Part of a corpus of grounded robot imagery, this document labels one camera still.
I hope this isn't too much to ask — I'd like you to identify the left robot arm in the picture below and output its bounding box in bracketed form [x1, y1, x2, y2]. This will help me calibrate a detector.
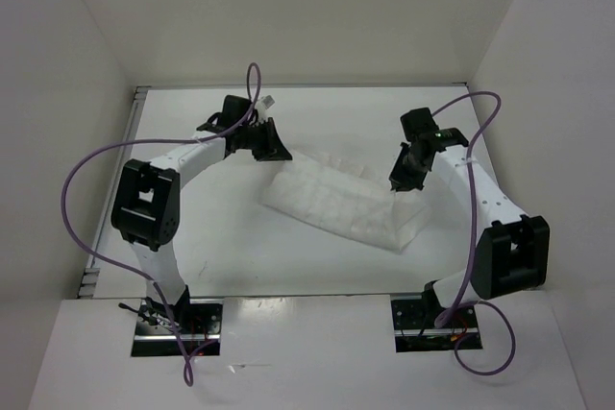
[111, 118, 292, 333]

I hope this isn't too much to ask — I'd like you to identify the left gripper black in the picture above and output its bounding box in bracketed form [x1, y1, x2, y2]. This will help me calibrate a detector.
[236, 117, 291, 161]

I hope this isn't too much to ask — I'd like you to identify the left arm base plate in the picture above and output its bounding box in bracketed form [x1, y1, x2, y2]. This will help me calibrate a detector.
[122, 298, 223, 357]

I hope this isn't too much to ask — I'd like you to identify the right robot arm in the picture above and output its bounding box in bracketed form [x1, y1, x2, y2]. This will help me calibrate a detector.
[389, 141, 551, 326]

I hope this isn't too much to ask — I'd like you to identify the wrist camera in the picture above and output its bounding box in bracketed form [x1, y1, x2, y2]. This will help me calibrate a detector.
[400, 108, 469, 152]
[196, 95, 275, 133]

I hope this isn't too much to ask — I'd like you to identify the aluminium table frame rail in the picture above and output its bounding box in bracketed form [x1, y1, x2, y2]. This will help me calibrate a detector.
[77, 85, 150, 300]

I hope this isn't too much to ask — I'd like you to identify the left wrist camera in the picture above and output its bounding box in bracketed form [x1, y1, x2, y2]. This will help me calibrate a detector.
[196, 95, 275, 133]

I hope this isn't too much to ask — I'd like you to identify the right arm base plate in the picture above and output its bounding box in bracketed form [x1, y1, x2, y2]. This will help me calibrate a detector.
[390, 297, 482, 353]

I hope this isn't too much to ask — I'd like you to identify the white pleated skirt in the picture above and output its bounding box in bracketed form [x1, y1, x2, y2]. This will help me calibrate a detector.
[260, 150, 431, 253]

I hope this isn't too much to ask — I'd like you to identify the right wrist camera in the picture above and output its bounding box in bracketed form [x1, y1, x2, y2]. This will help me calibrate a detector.
[400, 108, 469, 152]

